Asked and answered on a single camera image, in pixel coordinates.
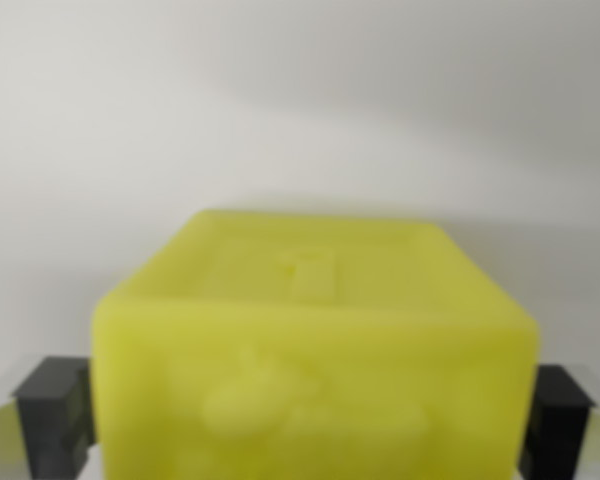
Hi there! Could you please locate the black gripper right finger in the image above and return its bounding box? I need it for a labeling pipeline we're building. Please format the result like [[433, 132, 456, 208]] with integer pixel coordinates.
[[517, 364, 600, 480]]

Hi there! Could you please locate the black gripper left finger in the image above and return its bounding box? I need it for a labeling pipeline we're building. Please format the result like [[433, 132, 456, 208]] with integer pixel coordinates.
[[0, 355, 98, 480]]

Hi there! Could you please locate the yellow cube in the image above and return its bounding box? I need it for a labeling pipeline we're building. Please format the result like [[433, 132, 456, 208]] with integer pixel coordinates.
[[89, 207, 541, 480]]

